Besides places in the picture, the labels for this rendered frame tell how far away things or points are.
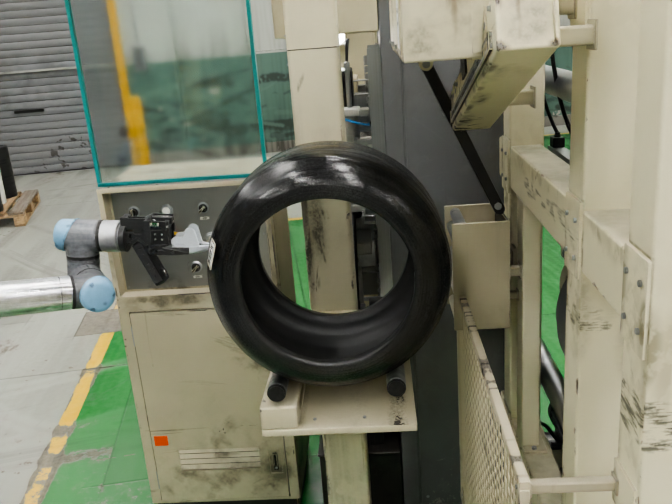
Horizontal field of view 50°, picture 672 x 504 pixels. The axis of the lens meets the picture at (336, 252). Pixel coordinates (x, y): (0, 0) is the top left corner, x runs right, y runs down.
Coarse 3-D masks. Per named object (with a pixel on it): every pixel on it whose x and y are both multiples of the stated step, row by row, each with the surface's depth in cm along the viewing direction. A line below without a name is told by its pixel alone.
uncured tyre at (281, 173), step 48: (336, 144) 164; (240, 192) 155; (288, 192) 151; (336, 192) 150; (384, 192) 150; (240, 240) 154; (432, 240) 154; (240, 288) 158; (432, 288) 156; (240, 336) 162; (288, 336) 186; (336, 336) 188; (384, 336) 184; (336, 384) 167
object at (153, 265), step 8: (136, 248) 166; (144, 248) 166; (144, 256) 167; (152, 256) 168; (144, 264) 167; (152, 264) 167; (160, 264) 170; (152, 272) 168; (160, 272) 168; (160, 280) 168
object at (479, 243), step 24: (456, 216) 192; (480, 216) 201; (504, 216) 186; (456, 240) 184; (480, 240) 184; (504, 240) 183; (456, 264) 186; (480, 264) 186; (504, 264) 185; (456, 288) 188; (480, 288) 188; (504, 288) 187; (456, 312) 190; (480, 312) 190; (504, 312) 190
